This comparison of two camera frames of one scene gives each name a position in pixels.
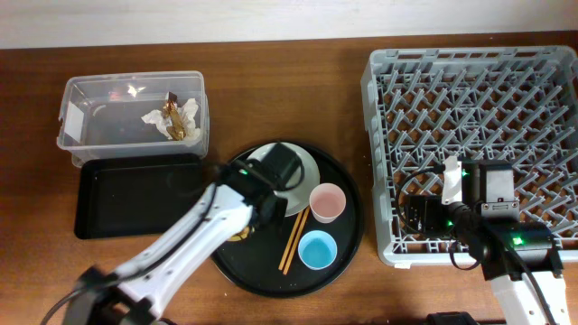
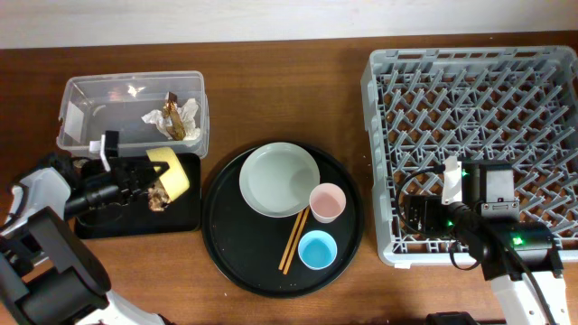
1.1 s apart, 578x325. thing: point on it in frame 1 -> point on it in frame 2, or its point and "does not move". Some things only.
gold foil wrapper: [177, 129] does not move
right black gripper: [431, 205] does not move
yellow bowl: [240, 236] -> [175, 180]
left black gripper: [279, 218] -> [133, 185]
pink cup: [326, 201] does not move
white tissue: [187, 112] does not move
